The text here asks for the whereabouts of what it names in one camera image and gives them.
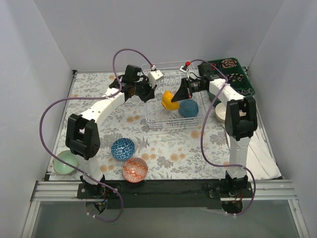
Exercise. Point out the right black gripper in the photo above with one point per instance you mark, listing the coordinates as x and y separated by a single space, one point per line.
186 87

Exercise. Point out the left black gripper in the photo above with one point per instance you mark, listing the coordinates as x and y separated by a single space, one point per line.
142 89

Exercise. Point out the dark blue bowl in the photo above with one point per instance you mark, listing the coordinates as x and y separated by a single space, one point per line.
188 108

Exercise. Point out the yellow bowl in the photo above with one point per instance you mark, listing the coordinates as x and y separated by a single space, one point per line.
167 103

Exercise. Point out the white wire dish rack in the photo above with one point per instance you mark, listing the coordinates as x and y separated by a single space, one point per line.
157 117

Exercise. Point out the green compartment tray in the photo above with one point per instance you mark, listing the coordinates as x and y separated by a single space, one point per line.
236 74

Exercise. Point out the blue patterned bowl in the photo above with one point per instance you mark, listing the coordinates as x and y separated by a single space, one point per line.
123 149

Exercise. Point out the red patterned bowl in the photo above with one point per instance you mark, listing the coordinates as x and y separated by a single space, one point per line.
135 170

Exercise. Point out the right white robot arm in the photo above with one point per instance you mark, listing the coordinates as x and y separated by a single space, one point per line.
240 123

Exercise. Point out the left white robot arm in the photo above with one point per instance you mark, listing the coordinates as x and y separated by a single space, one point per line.
82 133

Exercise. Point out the floral table mat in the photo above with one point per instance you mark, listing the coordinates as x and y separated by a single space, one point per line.
196 152

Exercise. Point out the cream white bowl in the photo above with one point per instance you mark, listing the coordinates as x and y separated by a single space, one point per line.
220 112

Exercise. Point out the white cloth towel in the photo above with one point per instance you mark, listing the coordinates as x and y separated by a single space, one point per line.
259 160

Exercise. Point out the mint green bowl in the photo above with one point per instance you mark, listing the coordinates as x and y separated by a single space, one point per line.
63 169

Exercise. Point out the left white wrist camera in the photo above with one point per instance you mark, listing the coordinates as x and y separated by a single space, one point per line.
154 75

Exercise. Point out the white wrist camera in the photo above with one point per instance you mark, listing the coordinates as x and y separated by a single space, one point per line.
188 70
154 75

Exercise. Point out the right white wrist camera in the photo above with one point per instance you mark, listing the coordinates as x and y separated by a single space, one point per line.
188 70

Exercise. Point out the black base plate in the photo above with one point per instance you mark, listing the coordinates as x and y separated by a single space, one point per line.
173 193

